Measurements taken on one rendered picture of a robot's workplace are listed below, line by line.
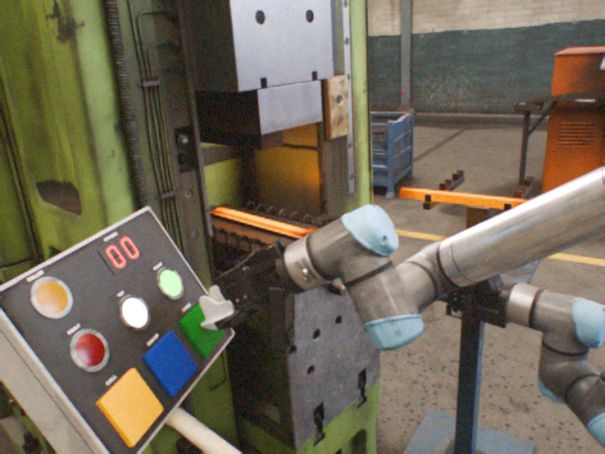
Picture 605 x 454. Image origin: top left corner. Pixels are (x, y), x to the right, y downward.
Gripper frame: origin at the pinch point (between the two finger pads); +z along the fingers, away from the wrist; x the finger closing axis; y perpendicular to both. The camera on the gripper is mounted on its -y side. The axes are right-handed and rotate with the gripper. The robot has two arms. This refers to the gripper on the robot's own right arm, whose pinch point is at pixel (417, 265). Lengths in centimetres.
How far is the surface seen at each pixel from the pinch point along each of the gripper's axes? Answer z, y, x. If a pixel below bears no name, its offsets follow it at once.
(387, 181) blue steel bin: 214, 84, 305
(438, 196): 15.4, -3.0, 36.4
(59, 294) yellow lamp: 15, -16, -65
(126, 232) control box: 24, -18, -50
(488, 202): 2.3, -2.6, 38.9
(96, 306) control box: 15, -12, -61
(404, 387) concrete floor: 49, 100, 74
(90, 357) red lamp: 10, -8, -65
